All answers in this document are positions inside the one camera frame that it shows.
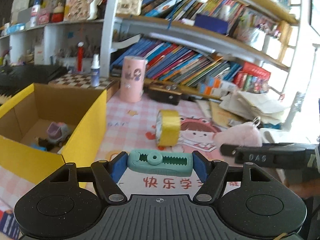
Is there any upper orange white box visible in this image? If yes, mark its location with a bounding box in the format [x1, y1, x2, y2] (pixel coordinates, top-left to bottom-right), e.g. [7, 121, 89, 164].
[205, 76, 238, 92]

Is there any orange white box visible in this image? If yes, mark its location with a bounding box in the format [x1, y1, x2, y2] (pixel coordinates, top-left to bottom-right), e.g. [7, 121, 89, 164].
[197, 83, 229, 98]
[205, 76, 238, 92]

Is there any dark blue box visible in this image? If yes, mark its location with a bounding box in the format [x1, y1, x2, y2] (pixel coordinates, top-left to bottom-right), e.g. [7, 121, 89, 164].
[194, 14, 228, 35]

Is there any lower orange white box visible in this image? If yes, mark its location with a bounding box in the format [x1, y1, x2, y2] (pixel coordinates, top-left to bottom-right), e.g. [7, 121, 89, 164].
[197, 83, 229, 98]

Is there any stack of loose papers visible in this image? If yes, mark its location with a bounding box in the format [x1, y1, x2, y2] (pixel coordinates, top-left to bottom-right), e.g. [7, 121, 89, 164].
[219, 91, 289, 125]

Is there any row of colourful books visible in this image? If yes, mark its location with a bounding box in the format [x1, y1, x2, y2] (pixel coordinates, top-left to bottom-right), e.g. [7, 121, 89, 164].
[110, 38, 242, 87]

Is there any yellow cardboard box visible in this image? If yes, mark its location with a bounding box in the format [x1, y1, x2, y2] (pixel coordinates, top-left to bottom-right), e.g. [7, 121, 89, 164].
[1, 83, 107, 184]

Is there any yellow booklet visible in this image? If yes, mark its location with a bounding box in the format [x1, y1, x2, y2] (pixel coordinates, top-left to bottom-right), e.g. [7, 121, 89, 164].
[209, 101, 245, 128]

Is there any pink cartoon cylinder container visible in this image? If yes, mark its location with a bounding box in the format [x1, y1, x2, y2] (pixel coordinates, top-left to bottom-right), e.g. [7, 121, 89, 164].
[120, 56, 148, 103]

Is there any white bookshelf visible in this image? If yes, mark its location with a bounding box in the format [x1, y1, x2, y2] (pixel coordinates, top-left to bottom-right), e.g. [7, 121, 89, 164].
[1, 0, 302, 97]

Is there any green toothed clip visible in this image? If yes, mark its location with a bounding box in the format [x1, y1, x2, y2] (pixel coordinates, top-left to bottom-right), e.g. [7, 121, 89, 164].
[127, 149, 193, 177]

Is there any dark brown wooden box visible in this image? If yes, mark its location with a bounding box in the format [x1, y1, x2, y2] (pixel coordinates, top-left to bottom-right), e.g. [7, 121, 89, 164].
[147, 83, 183, 106]

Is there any wooden chess board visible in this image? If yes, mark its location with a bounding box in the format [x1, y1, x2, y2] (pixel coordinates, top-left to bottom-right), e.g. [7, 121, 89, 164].
[49, 74, 120, 101]

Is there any white quilted handbag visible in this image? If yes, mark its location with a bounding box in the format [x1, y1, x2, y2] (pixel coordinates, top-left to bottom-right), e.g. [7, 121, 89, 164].
[116, 0, 142, 16]

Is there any yellow tape roll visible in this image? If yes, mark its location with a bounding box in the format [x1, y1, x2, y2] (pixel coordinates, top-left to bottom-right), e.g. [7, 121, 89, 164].
[156, 109, 181, 147]

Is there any cream floral ornament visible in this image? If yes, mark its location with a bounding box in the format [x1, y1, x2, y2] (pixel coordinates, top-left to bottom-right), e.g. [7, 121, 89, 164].
[63, 0, 102, 22]

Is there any blue purple toy truck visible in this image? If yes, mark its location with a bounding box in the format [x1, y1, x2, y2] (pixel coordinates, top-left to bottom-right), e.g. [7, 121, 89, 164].
[35, 122, 72, 151]

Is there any white spray bottle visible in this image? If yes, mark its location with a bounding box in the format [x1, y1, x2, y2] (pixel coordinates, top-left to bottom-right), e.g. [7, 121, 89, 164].
[91, 54, 100, 87]

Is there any right hand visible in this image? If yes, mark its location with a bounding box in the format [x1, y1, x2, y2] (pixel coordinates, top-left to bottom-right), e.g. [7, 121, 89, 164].
[283, 178, 320, 199]

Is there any black Yamaha keyboard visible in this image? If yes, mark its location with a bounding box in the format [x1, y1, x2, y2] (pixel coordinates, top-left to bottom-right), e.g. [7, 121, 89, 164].
[0, 65, 67, 105]

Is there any pink cartoon desk mat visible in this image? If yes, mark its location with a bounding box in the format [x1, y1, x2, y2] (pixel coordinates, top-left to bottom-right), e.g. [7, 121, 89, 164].
[0, 89, 283, 205]

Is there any red boxed book set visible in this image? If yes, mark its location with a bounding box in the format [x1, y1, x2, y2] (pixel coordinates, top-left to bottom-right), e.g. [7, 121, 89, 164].
[233, 61, 271, 94]

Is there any pink plush toy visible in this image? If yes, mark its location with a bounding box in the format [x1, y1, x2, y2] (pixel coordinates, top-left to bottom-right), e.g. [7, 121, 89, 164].
[213, 116, 263, 152]

